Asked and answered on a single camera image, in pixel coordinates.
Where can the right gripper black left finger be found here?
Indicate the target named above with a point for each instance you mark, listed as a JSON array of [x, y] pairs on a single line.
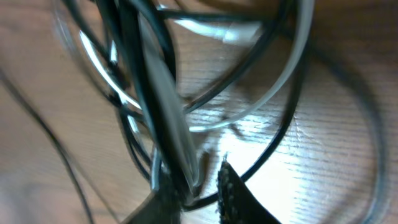
[[163, 205]]

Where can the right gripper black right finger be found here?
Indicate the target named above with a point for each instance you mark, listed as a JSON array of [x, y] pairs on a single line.
[[236, 203]]

